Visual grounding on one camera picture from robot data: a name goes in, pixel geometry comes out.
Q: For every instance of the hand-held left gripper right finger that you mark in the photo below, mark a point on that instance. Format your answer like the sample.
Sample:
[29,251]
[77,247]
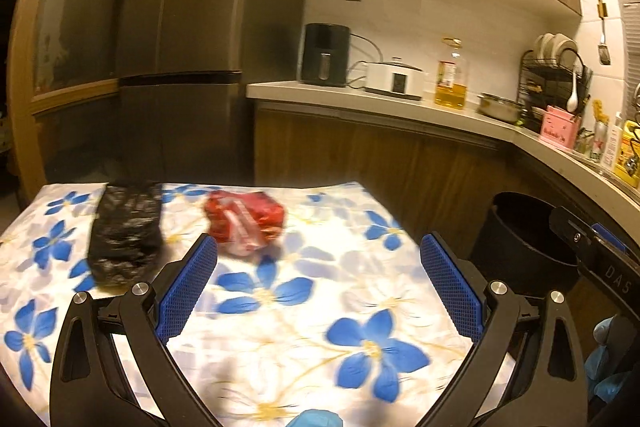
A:
[450,287]

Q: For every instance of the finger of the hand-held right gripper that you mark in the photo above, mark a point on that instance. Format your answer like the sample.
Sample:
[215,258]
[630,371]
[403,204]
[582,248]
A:
[575,232]

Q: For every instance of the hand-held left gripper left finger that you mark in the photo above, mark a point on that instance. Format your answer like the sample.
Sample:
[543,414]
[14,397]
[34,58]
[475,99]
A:
[187,287]

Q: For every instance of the black round trash bin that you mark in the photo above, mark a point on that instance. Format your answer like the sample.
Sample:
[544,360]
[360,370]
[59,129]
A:
[515,257]

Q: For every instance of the red snack packet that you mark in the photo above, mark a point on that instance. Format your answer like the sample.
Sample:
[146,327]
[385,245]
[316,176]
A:
[245,219]

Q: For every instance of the person's right hand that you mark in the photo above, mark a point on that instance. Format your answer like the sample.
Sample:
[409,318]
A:
[597,364]

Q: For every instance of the black plastic bag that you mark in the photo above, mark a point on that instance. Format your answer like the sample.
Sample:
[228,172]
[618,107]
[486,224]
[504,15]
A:
[125,237]

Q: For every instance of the red and white can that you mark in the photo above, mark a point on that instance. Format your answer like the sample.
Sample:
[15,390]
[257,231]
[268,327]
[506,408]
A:
[596,144]

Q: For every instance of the yellow bottle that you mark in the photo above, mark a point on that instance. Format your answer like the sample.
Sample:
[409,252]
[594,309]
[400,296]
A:
[627,157]

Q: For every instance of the white bottle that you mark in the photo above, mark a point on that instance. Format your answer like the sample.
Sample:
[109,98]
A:
[612,147]

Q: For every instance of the pink box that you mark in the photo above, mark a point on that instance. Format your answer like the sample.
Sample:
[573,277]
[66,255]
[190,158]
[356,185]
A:
[560,129]

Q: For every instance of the blue floral tablecloth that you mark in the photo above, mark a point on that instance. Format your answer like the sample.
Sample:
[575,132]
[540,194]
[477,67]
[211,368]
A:
[300,332]

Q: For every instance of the white ladle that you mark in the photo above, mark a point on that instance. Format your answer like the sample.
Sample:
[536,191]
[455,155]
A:
[574,99]

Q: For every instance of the steel bowl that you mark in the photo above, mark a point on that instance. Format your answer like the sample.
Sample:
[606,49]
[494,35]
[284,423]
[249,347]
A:
[500,109]

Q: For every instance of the black dish rack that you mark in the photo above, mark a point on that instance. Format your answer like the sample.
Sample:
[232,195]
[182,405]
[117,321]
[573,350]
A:
[532,89]

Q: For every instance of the kitchen counter wooden cabinets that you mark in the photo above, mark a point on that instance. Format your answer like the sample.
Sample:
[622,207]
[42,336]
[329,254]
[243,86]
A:
[375,147]

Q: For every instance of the hanging spatula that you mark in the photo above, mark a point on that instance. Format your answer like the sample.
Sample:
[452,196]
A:
[603,52]

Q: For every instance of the blue disposable glove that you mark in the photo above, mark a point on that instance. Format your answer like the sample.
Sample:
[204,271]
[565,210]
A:
[315,418]

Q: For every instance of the white plates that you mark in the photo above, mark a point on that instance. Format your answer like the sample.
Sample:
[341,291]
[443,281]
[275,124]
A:
[552,49]

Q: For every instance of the cooking oil bottle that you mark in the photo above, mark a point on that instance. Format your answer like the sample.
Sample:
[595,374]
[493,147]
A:
[450,87]

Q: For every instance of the white rice cooker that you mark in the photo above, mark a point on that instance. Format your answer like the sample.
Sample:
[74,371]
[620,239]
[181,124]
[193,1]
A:
[395,79]

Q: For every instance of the black air fryer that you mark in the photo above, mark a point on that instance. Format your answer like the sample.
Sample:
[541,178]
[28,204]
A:
[325,54]

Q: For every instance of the wooden frosted glass door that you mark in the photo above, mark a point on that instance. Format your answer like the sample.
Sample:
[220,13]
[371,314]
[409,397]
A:
[75,32]

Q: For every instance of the grey refrigerator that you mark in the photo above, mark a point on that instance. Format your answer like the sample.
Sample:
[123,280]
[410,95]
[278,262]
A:
[200,7]

